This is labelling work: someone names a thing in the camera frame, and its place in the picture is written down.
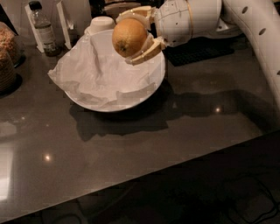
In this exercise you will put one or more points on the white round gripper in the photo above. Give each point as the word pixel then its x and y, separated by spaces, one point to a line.
pixel 172 23

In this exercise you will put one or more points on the orange fruit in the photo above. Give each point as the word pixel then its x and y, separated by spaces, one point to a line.
pixel 128 37

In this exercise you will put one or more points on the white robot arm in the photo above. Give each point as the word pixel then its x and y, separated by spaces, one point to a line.
pixel 257 19

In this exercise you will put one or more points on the wicker basket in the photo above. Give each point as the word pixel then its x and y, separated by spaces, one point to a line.
pixel 113 8

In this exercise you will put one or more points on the white upturned cup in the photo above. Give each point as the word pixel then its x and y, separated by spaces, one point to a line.
pixel 99 24

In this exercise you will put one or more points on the black rubber mat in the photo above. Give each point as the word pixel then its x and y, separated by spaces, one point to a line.
pixel 198 49

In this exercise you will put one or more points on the white crumpled paper liner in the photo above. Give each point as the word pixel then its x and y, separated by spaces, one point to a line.
pixel 96 73

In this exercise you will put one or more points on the white acrylic sign holder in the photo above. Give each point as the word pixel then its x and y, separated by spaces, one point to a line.
pixel 69 18

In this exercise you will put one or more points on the glass bottle black cap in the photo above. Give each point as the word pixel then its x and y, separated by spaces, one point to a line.
pixel 44 29

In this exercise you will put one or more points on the upper cereal jar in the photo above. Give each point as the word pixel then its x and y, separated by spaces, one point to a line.
pixel 8 43

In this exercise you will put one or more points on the cereal jar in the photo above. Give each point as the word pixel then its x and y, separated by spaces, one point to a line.
pixel 7 73
pixel 8 43

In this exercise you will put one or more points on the lower cereal jar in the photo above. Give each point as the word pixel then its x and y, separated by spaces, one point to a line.
pixel 7 73

